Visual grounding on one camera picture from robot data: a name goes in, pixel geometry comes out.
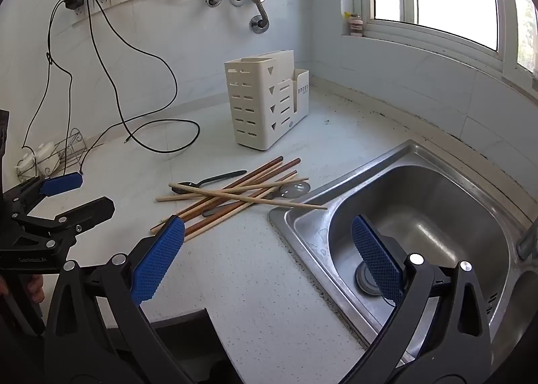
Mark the black cable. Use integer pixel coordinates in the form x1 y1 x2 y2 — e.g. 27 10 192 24
86 0 201 155
22 0 74 172
78 0 177 177

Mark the dark brown chopstick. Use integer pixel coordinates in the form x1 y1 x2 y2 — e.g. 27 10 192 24
150 156 284 234
161 158 302 221
184 172 298 241

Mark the grey sink stopper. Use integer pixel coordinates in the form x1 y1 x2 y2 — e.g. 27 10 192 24
355 263 389 296

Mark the grey bowl spoon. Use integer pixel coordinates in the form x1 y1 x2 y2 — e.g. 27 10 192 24
202 181 312 217

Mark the stainless steel sink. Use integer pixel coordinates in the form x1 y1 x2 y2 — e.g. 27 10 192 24
269 139 538 368

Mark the chrome wire rack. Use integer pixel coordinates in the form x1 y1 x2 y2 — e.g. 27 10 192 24
17 127 88 181

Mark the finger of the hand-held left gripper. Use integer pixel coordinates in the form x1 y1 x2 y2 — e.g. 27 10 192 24
2 172 84 219
25 196 117 262

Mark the person's left hand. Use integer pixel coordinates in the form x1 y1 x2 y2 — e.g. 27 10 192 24
23 272 46 306

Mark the white ceramic dish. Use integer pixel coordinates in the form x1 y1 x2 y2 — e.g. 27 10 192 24
16 142 63 178

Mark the dark handled spoon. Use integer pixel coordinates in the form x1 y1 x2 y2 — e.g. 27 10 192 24
170 170 248 195

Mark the cream plastic utensil holder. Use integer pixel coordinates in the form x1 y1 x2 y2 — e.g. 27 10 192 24
224 49 310 152

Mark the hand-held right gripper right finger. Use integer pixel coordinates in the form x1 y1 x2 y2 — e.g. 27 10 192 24
340 215 493 384

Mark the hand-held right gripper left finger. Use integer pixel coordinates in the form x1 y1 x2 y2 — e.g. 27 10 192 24
44 215 190 384

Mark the chrome faucet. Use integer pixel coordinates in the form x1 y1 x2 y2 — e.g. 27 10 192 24
516 219 538 261

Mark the light bamboo chopstick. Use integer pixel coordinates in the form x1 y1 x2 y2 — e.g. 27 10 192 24
169 183 329 211
155 177 309 202

